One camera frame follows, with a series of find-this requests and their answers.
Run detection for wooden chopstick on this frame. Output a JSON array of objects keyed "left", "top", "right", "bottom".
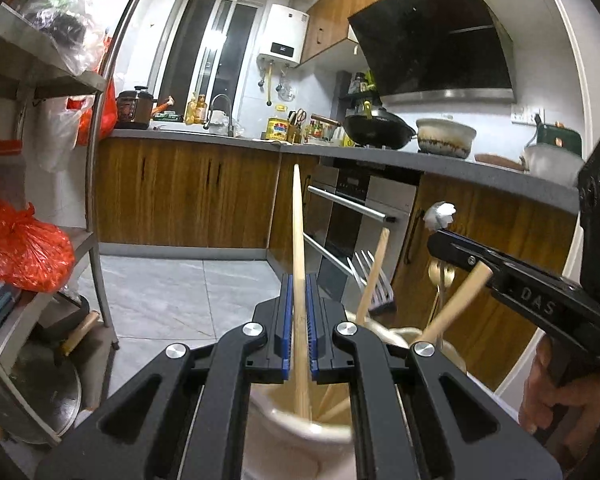
[
  {"left": 292, "top": 164, "right": 311, "bottom": 419},
  {"left": 419, "top": 261, "right": 493, "bottom": 344},
  {"left": 355, "top": 228, "right": 390, "bottom": 325}
]

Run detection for gold fork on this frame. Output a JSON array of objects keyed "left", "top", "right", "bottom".
[{"left": 427, "top": 259, "right": 455, "bottom": 325}]

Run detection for wooden kitchen cabinets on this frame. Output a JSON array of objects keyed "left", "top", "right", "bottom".
[{"left": 92, "top": 136, "right": 581, "bottom": 391}]

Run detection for kitchen faucet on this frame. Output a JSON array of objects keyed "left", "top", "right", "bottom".
[{"left": 202, "top": 93, "right": 235, "bottom": 138}]

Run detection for person's right hand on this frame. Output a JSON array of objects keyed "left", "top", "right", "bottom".
[{"left": 518, "top": 336, "right": 600, "bottom": 443}]

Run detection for white ceramic double utensil holder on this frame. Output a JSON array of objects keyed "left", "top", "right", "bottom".
[{"left": 241, "top": 309, "right": 470, "bottom": 480}]

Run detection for white ceramic pot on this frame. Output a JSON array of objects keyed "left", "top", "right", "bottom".
[{"left": 416, "top": 118, "right": 477, "bottom": 159}]

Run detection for black range hood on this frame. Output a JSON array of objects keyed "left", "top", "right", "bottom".
[{"left": 349, "top": 0, "right": 515, "bottom": 105}]

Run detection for built-in oven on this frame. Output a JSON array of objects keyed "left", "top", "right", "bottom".
[{"left": 304, "top": 158, "right": 420, "bottom": 311}]

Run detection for black wok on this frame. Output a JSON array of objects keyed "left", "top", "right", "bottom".
[{"left": 343, "top": 100, "right": 416, "bottom": 151}]

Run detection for red plastic bag lower shelf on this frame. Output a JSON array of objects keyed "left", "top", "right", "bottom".
[{"left": 0, "top": 200, "right": 76, "bottom": 294}]

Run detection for yellow oil bottle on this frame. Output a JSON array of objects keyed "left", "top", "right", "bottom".
[{"left": 265, "top": 117, "right": 289, "bottom": 141}]

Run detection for red plastic bag hanging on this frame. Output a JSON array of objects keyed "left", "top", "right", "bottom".
[{"left": 66, "top": 79, "right": 119, "bottom": 148}]

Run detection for dark rice cooker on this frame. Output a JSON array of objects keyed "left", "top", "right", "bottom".
[{"left": 116, "top": 86, "right": 154, "bottom": 130}]

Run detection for white plastic bag hanging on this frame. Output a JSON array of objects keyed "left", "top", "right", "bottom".
[{"left": 34, "top": 98, "right": 81, "bottom": 174}]

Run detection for white water heater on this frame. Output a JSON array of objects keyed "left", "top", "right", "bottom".
[{"left": 258, "top": 3, "right": 309, "bottom": 67}]

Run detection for clear plastic bag on shelf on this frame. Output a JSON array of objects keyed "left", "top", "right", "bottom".
[{"left": 19, "top": 0, "right": 107, "bottom": 76}]

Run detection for metal shelf rack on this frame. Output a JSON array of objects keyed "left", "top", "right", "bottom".
[{"left": 0, "top": 0, "right": 152, "bottom": 449}]

